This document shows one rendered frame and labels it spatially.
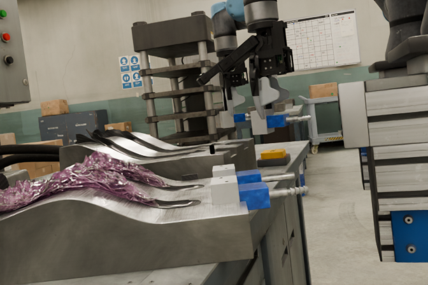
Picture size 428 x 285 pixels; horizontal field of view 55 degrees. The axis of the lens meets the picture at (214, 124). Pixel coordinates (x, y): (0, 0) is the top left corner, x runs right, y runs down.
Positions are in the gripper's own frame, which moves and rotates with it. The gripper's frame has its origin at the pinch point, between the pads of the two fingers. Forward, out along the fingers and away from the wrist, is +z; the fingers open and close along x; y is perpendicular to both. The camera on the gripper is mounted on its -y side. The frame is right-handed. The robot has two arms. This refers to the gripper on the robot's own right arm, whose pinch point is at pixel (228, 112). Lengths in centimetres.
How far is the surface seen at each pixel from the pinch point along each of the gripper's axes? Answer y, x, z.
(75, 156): -42, -40, 4
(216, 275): -20, -84, 17
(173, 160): -22, -51, 7
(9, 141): -177, 341, 10
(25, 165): -178, 392, 42
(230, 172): -14, -69, 7
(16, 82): -70, 23, -20
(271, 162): 5.2, -25.9, 14.0
